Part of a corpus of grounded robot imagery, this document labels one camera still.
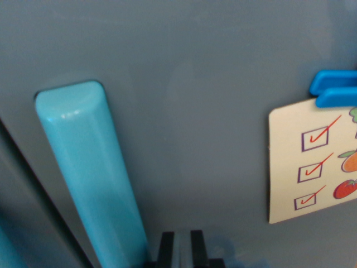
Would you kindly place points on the grey freezer door with display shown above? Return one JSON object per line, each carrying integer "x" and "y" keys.
{"x": 22, "y": 195}

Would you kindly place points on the grey fridge door with logo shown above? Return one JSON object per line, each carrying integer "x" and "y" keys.
{"x": 195, "y": 111}

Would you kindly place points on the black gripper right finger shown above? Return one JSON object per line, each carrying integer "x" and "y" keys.
{"x": 198, "y": 251}

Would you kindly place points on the large blue clip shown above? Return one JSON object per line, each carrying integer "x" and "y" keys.
{"x": 334, "y": 83}

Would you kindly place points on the cream shopping list card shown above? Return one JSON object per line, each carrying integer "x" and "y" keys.
{"x": 284, "y": 195}

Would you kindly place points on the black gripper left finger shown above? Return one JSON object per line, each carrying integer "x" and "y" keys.
{"x": 166, "y": 251}

